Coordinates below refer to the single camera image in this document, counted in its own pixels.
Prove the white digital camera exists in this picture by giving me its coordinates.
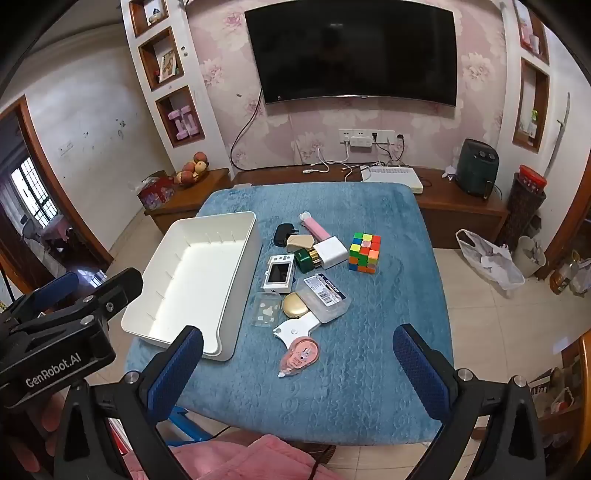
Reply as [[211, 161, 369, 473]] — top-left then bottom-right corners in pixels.
[[263, 254, 295, 293]]

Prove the dark green air fryer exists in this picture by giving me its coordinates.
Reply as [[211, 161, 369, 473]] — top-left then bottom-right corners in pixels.
[[455, 138, 501, 200]]

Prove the person's left hand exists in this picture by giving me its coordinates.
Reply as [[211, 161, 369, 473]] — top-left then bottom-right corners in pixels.
[[7, 383, 72, 469]]

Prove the white charging cable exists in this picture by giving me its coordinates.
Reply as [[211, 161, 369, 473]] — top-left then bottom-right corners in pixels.
[[302, 147, 365, 178]]

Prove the white square box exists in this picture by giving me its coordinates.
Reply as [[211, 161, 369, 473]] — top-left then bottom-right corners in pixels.
[[313, 236, 348, 270]]

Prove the gold round compact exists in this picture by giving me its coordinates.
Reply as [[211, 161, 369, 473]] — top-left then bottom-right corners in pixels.
[[281, 292, 311, 320]]

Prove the long curved sword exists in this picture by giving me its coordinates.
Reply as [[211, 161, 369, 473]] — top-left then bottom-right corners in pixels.
[[544, 92, 572, 178]]

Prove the dark wicker bin red lid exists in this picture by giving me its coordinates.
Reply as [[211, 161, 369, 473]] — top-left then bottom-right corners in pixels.
[[496, 165, 548, 252]]

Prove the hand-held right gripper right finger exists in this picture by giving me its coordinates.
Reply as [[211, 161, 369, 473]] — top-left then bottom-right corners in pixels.
[[392, 323, 548, 480]]

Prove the clear sticker card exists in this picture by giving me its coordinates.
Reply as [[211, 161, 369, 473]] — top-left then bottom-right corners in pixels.
[[252, 293, 282, 328]]

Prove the pink fleece clothing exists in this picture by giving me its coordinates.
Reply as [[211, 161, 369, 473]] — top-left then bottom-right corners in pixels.
[[131, 434, 345, 480]]

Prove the clear box blue label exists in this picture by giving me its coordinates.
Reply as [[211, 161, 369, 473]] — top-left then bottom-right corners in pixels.
[[295, 274, 352, 324]]

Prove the white wall socket panel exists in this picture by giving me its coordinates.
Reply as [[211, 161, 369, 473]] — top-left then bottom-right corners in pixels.
[[338, 129, 396, 148]]

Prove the colourful puzzle cube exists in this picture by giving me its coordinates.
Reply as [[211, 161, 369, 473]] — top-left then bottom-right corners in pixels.
[[348, 232, 382, 274]]

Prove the white trash bin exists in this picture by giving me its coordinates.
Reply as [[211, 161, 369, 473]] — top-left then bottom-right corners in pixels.
[[513, 235, 546, 278]]

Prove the pink correction tape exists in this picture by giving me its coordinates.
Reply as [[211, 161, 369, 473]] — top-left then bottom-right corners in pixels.
[[278, 337, 319, 378]]

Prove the black wall television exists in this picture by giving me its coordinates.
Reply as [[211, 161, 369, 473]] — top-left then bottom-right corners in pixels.
[[244, 6, 458, 108]]

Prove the framed photo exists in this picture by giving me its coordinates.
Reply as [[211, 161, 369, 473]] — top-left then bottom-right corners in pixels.
[[158, 48, 178, 83]]

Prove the wooden side shelf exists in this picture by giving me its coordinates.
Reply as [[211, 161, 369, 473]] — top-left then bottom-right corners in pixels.
[[531, 330, 591, 462]]

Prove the pink ridged bar white handle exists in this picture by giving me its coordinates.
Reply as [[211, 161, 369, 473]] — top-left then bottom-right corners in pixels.
[[299, 211, 331, 241]]

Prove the fruit bowl with apples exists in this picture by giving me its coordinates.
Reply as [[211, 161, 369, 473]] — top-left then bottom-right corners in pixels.
[[174, 151, 209, 189]]

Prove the black hanging cable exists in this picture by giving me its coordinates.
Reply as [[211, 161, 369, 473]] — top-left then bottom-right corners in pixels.
[[228, 88, 265, 172]]

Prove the white plastic bag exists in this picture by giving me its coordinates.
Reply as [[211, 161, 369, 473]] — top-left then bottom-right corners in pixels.
[[456, 228, 526, 291]]

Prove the green perfume bottle gold cap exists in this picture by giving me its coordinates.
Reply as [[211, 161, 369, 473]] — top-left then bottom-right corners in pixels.
[[294, 247, 326, 274]]

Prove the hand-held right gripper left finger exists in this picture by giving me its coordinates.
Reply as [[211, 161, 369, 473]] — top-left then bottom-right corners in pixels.
[[53, 325, 204, 480]]

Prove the red printed gift box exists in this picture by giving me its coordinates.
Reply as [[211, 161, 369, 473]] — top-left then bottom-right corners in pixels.
[[137, 171, 177, 209]]

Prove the yellow oil bottle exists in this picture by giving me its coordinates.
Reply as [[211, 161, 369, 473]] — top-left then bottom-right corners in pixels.
[[549, 261, 580, 296]]

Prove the wall niche shelf column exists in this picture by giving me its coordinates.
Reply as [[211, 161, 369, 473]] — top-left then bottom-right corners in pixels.
[[121, 0, 206, 149], [501, 0, 552, 155]]

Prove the white plastic storage tray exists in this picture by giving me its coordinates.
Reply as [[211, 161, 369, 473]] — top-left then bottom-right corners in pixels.
[[121, 211, 258, 362]]

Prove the wooden side cabinet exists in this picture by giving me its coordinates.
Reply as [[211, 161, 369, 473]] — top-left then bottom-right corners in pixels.
[[144, 167, 232, 234]]

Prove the blue plastic handle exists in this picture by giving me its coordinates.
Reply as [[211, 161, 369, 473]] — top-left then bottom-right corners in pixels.
[[167, 406, 213, 446]]

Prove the barred window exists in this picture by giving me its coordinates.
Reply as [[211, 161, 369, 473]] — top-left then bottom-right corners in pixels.
[[11, 157, 49, 227]]

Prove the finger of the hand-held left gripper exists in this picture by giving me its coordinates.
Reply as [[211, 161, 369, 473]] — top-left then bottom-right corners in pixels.
[[9, 271, 80, 324], [46, 268, 143, 330]]

